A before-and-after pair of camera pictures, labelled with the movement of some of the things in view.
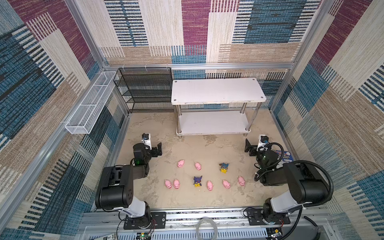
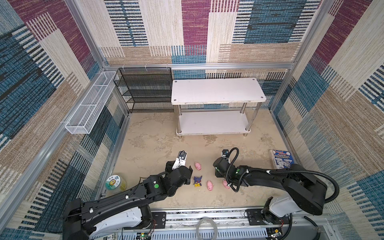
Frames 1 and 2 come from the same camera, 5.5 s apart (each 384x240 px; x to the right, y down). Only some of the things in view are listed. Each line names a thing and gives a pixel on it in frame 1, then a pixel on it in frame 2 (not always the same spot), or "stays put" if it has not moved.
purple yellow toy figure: x=197 y=180 stays put
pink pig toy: x=198 y=166 stays put
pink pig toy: x=210 y=185 stays put
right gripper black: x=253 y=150 → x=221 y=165
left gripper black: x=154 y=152 → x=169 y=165
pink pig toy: x=226 y=184 stays put
